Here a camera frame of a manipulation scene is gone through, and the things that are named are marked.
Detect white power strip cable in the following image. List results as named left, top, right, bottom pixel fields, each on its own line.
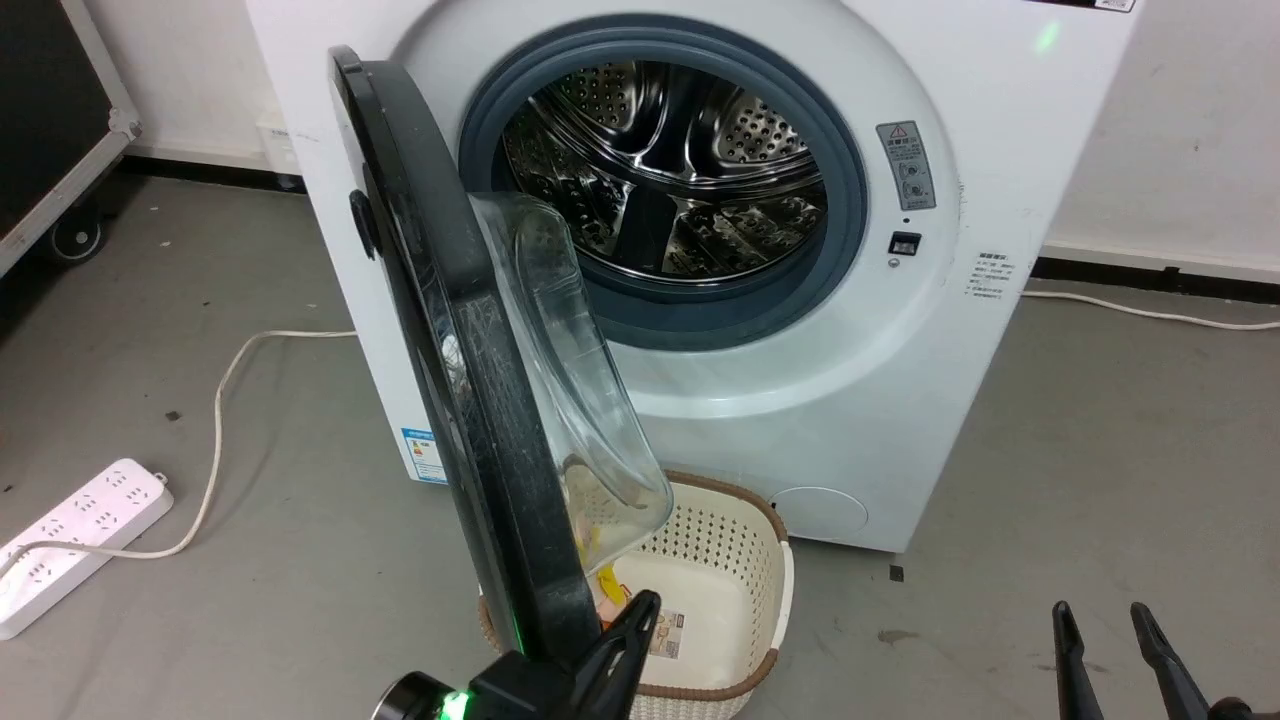
left=0, top=329, right=358, bottom=583

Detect round white filter cover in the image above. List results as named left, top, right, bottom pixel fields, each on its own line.
left=770, top=487, right=869, bottom=546

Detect orange yellow toy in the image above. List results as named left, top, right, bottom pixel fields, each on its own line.
left=588, top=530, right=633, bottom=631

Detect stainless steel washer drum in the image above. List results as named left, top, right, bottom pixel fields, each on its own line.
left=500, top=60, right=829, bottom=279

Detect grey warning sticker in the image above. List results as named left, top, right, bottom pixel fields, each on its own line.
left=876, top=121, right=938, bottom=212

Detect white power strip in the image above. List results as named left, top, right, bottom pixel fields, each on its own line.
left=0, top=458, right=174, bottom=641

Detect black flight case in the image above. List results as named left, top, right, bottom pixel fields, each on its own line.
left=0, top=0, right=143, bottom=279

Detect black round glass washer door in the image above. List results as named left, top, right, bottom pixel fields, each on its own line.
left=328, top=45, right=673, bottom=666

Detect white front-load washing machine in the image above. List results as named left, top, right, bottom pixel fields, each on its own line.
left=245, top=0, right=1141, bottom=554

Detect black text label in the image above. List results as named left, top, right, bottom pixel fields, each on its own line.
left=964, top=250, right=1020, bottom=302

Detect blue energy label sticker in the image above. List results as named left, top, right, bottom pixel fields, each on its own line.
left=401, top=428, right=448, bottom=485

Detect grey rubber door gasket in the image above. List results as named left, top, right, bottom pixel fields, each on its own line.
left=458, top=25, right=869, bottom=351

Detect cream perforated laundry basket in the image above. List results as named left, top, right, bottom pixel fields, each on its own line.
left=478, top=470, right=796, bottom=720

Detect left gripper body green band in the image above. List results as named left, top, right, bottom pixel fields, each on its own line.
left=373, top=650, right=589, bottom=720

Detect black caster wheel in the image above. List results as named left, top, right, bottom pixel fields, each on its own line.
left=50, top=205, right=103, bottom=264

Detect white washer cable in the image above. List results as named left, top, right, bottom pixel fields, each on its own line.
left=1020, top=289, right=1280, bottom=332

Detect paper label in basket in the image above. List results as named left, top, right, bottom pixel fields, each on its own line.
left=647, top=610, right=686, bottom=661

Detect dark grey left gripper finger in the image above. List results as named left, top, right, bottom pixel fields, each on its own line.
left=572, top=589, right=663, bottom=720

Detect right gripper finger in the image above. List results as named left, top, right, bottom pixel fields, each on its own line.
left=1130, top=601, right=1212, bottom=720
left=1051, top=601, right=1102, bottom=720

